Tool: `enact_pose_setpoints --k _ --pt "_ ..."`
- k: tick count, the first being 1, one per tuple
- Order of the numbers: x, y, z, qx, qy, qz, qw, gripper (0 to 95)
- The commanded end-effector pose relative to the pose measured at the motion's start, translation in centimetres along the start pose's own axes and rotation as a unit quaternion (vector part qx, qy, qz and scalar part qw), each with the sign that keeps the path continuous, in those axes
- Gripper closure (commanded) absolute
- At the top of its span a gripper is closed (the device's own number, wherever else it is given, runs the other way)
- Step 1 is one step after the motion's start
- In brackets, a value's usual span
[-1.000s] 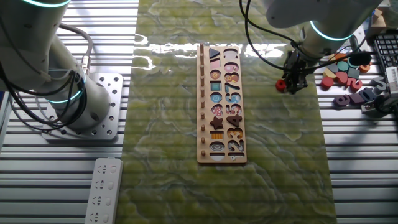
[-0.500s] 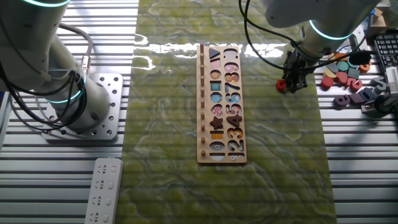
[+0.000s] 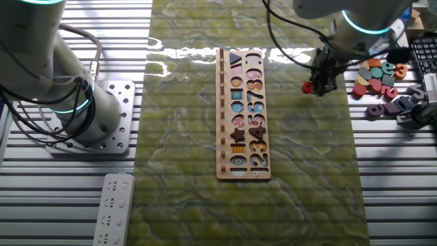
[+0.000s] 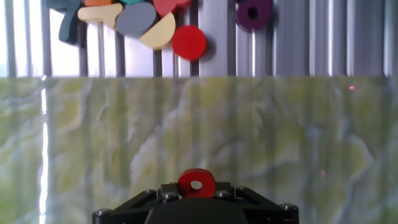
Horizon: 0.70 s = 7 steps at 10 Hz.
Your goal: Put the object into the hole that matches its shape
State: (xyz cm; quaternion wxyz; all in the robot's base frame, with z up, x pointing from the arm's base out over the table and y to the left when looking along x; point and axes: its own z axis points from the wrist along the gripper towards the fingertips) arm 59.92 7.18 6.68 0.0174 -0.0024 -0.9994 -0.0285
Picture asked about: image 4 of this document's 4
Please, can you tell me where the grey oval piece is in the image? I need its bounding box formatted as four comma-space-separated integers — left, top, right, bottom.
115, 1, 158, 39

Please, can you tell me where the red circle piece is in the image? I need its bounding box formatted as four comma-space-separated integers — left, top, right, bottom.
172, 24, 208, 62

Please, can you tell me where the cream semicircle piece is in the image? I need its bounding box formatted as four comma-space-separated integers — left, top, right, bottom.
139, 12, 177, 50

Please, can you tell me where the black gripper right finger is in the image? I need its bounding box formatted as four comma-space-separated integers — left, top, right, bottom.
214, 182, 300, 224

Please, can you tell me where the red number eight piece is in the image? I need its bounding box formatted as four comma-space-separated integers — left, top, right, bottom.
177, 168, 216, 199

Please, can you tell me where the red heart piece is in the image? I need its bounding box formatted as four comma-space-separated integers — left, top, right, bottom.
152, 0, 192, 18

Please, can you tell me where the purple number six piece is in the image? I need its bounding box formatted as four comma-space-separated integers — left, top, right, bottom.
235, 0, 274, 31

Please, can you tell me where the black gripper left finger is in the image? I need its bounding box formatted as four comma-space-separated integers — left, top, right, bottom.
92, 182, 181, 224

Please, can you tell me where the dark teal number seven piece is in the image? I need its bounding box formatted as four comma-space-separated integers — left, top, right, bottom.
46, 0, 83, 45

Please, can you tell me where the cream shape piece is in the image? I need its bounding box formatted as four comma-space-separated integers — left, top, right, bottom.
77, 2, 124, 29

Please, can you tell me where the green marble pattern mat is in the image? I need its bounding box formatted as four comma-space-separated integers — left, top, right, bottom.
0, 76, 398, 224

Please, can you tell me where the orange shape piece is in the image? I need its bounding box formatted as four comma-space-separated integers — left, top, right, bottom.
84, 0, 114, 7

